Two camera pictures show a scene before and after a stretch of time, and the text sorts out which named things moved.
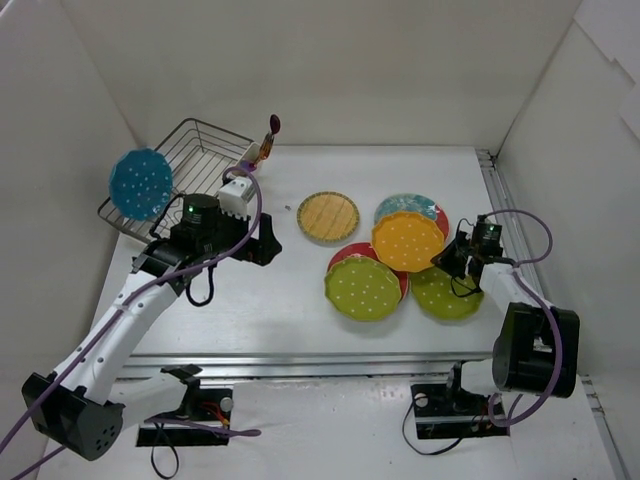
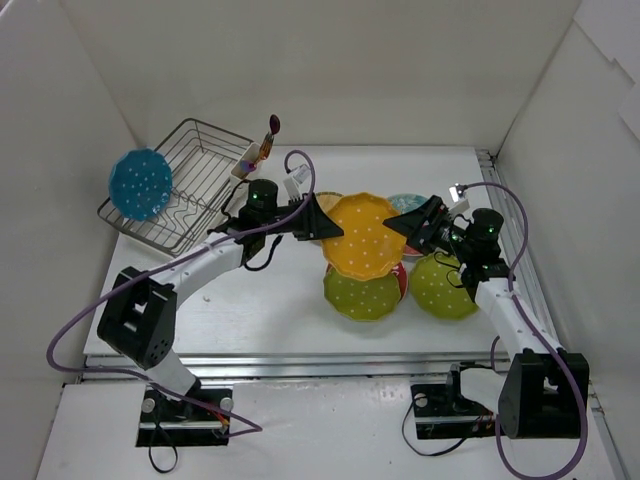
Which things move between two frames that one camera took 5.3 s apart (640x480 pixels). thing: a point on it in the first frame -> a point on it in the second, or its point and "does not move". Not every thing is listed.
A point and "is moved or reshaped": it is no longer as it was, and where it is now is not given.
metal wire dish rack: [201, 157] does not move
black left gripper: [252, 241] -> [305, 216]
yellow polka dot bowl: [407, 241] is moved or reshaped
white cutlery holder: [251, 153] does not move
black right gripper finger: [452, 259] -> [415, 222]
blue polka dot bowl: [140, 182] does not move
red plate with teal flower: [366, 249] -> [400, 269]
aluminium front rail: [313, 366] does not move
